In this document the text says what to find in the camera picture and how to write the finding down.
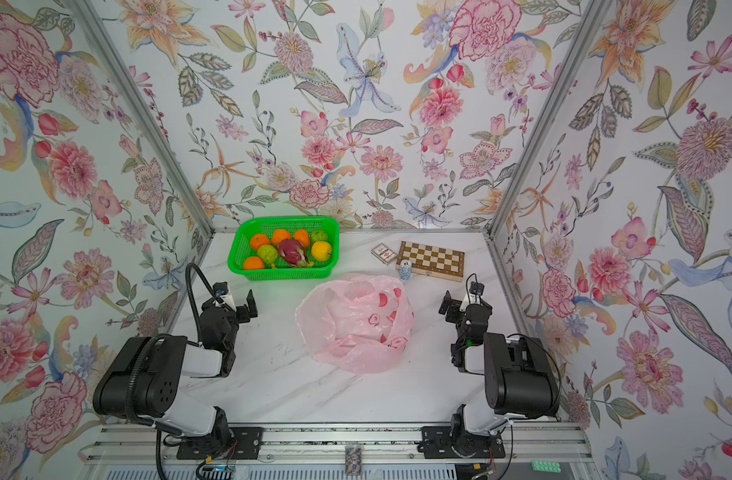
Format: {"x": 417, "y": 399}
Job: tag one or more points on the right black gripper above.
{"x": 456, "y": 309}

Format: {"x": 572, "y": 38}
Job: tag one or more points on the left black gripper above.
{"x": 242, "y": 309}

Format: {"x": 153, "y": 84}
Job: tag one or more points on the orange fruit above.
{"x": 303, "y": 237}
{"x": 253, "y": 263}
{"x": 259, "y": 240}
{"x": 279, "y": 236}

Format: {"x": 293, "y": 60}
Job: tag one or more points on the green fruit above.
{"x": 268, "y": 253}
{"x": 319, "y": 236}

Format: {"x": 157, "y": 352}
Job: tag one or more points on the red fruit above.
{"x": 294, "y": 254}

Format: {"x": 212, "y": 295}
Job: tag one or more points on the yellow lemon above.
{"x": 321, "y": 251}

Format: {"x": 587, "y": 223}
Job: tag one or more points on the pink plastic bag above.
{"x": 361, "y": 324}

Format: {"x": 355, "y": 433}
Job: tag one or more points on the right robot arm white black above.
{"x": 517, "y": 372}

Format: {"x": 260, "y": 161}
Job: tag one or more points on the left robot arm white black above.
{"x": 142, "y": 385}

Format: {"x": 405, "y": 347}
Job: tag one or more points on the wooden chessboard box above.
{"x": 432, "y": 261}

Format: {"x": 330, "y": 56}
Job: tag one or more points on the blue poker chip stack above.
{"x": 405, "y": 270}

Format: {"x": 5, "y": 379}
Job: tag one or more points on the green plastic basket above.
{"x": 241, "y": 249}

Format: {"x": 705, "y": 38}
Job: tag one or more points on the playing card deck box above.
{"x": 384, "y": 254}

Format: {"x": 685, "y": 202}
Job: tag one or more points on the green led module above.
{"x": 546, "y": 466}

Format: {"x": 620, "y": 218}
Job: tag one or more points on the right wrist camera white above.
{"x": 467, "y": 301}

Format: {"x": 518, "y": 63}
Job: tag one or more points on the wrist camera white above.
{"x": 227, "y": 299}
{"x": 467, "y": 301}

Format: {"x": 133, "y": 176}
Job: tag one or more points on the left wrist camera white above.
{"x": 227, "y": 299}

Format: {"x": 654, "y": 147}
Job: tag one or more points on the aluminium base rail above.
{"x": 395, "y": 443}

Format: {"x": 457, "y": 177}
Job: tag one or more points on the small patterned tag on rail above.
{"x": 353, "y": 460}

